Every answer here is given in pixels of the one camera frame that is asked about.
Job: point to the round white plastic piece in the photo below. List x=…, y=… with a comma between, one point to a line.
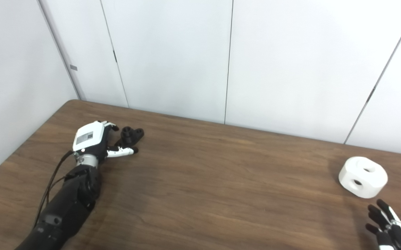
x=363, y=178

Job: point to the black flanged holder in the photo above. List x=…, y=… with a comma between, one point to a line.
x=131, y=136

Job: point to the black and white left hand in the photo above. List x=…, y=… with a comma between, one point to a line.
x=88, y=137

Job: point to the black and white right hand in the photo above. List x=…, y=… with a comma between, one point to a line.
x=387, y=229

